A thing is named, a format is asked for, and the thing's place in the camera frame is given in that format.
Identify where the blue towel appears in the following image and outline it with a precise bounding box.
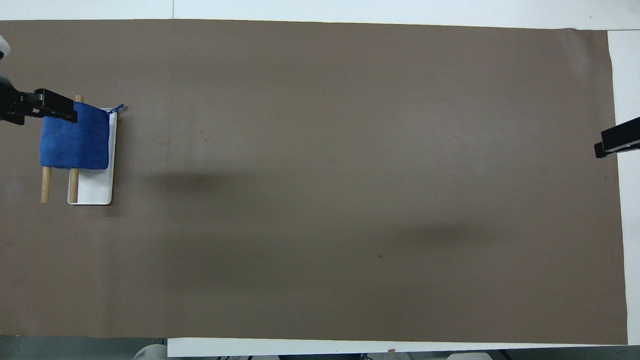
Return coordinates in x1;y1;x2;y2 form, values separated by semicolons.
39;102;125;171

